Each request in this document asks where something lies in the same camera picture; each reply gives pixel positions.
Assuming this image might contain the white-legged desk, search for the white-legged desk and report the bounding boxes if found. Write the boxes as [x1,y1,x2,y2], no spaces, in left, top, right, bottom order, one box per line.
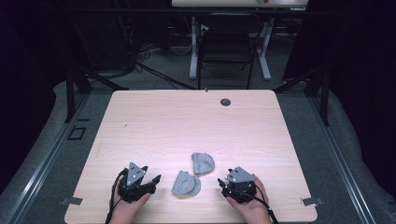
[171,0,310,82]

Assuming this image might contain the grey metal table bracket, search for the grey metal table bracket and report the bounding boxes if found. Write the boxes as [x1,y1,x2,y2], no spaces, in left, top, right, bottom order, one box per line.
[61,196,84,206]
[300,196,325,207]

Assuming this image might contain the grey sock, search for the grey sock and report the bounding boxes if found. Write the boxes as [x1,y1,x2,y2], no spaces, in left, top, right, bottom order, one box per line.
[171,169,202,198]
[191,151,216,176]

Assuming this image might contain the aluminium floor rail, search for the aluminium floor rail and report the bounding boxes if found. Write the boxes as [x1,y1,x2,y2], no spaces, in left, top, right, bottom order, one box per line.
[306,92,379,224]
[3,92,92,224]

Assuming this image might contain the person's right hand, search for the person's right hand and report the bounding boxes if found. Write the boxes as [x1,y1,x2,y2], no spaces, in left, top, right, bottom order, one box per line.
[225,173,274,224]

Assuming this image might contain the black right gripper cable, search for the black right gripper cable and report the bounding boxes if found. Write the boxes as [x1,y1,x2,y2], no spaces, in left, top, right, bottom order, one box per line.
[232,186,280,224]

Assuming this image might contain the black metal stand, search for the black metal stand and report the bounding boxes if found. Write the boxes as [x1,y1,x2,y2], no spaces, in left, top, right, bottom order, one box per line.
[64,65,129,124]
[273,65,331,127]

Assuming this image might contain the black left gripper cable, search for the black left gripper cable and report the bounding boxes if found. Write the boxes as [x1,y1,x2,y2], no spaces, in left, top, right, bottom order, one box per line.
[105,168,129,224]

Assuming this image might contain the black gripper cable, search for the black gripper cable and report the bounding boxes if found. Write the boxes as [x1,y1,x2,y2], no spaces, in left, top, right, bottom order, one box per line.
[105,168,129,224]
[232,186,280,224]

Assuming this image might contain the black floor cables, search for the black floor cables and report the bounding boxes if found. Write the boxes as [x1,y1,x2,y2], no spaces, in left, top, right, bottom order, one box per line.
[135,61,198,91]

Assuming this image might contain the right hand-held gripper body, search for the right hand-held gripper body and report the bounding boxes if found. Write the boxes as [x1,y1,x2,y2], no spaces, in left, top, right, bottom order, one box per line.
[220,165,258,205]

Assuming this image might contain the person's left hand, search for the person's left hand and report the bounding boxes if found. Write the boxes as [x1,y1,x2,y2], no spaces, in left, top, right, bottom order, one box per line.
[108,184,152,224]

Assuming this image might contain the black chair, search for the black chair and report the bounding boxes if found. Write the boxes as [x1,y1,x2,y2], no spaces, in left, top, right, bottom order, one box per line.
[196,12,262,91]

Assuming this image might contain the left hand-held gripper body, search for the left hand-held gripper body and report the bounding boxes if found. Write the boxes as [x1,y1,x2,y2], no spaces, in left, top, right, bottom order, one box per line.
[117,161,157,204]

